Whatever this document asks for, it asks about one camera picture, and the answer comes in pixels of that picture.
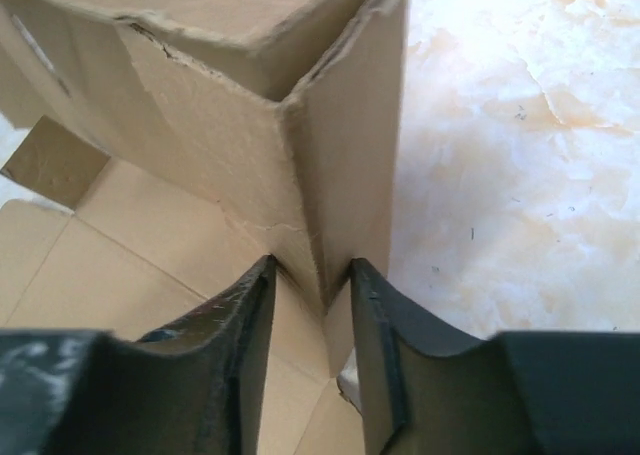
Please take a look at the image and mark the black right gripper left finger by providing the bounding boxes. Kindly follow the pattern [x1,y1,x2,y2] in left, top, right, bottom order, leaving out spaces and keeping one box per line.
[1,255,277,454]

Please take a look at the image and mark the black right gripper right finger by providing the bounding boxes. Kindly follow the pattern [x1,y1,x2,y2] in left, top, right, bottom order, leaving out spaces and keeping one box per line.
[349,258,639,454]

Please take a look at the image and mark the brown cardboard box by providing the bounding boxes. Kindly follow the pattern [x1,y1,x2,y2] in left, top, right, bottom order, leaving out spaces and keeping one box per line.
[1,0,408,454]

